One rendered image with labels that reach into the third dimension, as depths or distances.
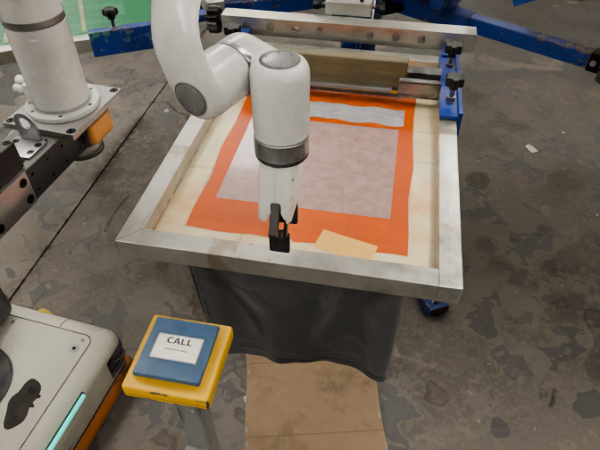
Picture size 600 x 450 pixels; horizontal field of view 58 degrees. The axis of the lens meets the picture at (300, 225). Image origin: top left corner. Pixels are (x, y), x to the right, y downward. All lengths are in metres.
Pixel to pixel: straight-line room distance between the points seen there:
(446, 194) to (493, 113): 2.24
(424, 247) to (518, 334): 1.21
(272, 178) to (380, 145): 0.52
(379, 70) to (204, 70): 0.73
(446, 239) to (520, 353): 1.19
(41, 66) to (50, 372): 1.00
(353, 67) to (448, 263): 0.59
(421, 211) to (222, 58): 0.53
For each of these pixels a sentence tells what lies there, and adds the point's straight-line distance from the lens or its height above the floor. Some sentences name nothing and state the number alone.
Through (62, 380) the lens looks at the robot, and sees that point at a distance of 1.71.
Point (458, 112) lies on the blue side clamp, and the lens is 1.25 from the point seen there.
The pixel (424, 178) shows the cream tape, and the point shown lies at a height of 0.95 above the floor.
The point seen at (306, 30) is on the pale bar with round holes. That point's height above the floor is 1.01.
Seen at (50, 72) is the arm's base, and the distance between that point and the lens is 0.98.
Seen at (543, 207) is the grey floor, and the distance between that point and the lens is 2.69.
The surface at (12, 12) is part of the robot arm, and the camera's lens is 0.95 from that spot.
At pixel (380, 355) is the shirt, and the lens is 1.21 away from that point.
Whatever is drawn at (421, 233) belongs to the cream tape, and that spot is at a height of 0.95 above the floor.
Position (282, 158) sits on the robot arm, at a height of 1.22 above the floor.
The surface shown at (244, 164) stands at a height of 0.96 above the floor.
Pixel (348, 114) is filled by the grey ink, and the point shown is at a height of 0.96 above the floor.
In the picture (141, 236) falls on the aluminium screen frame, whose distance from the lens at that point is 0.96.
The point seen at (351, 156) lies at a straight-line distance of 1.16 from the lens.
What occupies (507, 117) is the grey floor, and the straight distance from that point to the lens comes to 3.26.
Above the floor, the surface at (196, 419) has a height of 0.79.
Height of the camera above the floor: 1.65
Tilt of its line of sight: 44 degrees down
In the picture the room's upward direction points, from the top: straight up
